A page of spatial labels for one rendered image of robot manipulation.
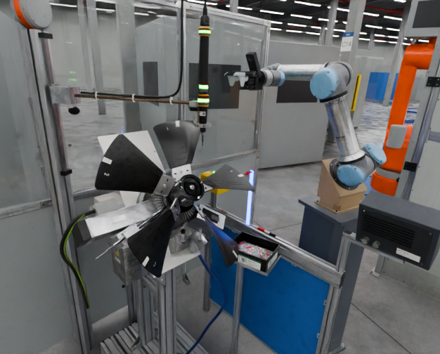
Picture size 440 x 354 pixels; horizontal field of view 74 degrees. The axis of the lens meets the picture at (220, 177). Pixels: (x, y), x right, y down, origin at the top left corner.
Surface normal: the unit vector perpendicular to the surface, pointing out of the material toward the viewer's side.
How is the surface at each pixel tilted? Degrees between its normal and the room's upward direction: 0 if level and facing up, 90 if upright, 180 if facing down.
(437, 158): 90
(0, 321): 90
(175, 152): 54
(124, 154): 75
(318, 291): 90
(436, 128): 90
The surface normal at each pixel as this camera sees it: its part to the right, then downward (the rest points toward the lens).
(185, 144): -0.07, -0.39
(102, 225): 0.55, -0.39
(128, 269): 0.69, 0.28
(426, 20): -0.59, 0.26
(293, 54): 0.44, 0.33
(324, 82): -0.75, 0.32
